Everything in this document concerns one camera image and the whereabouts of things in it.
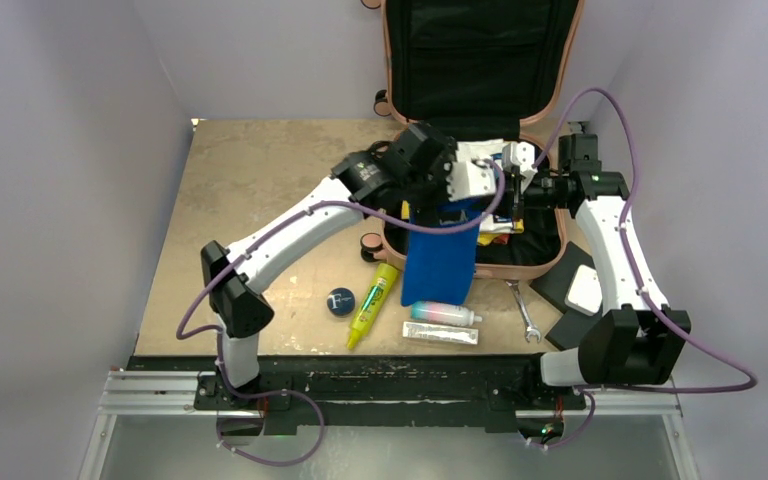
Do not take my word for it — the red white tie-dye cloth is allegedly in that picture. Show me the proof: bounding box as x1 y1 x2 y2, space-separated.
491 233 511 245

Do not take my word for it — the blue cloth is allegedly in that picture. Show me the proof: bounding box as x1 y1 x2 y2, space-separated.
401 200 481 307

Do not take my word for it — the yellow green tube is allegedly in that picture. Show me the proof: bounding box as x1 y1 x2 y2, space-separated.
347 263 399 350

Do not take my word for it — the white teal spray bottle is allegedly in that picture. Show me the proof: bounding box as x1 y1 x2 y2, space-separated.
410 301 483 328

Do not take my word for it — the pink suitcase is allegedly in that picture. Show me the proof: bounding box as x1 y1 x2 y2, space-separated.
375 1 584 281

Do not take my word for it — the white toothpaste box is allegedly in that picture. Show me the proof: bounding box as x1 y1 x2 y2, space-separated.
402 322 479 346

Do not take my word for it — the yellow cloth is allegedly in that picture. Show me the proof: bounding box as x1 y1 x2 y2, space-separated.
477 215 524 246

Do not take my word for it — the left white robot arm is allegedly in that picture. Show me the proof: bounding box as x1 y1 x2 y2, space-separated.
193 122 456 409

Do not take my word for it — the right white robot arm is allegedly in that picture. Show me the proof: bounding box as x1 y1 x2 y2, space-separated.
521 134 691 407

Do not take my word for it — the white square device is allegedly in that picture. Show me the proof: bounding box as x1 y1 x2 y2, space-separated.
564 265 602 316

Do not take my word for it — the silver wrench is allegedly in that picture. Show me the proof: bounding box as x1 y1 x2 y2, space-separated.
505 280 543 343

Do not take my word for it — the black foam pad lower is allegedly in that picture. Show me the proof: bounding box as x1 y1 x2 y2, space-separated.
544 310 601 351

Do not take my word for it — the round dark blue tin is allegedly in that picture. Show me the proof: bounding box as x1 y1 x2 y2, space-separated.
326 287 356 317

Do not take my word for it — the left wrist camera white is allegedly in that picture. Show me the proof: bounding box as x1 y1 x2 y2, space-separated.
446 158 497 202

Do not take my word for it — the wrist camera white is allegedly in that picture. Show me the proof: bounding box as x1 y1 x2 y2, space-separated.
446 158 497 202
501 141 537 186

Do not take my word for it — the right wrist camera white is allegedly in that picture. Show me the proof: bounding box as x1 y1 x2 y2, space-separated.
501 141 537 186

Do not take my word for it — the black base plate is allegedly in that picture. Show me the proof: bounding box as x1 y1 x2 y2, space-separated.
126 354 590 437

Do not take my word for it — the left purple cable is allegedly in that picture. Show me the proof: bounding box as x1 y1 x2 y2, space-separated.
175 157 507 466

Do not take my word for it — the aluminium rail frame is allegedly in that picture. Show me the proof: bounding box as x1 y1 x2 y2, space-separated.
79 120 700 480

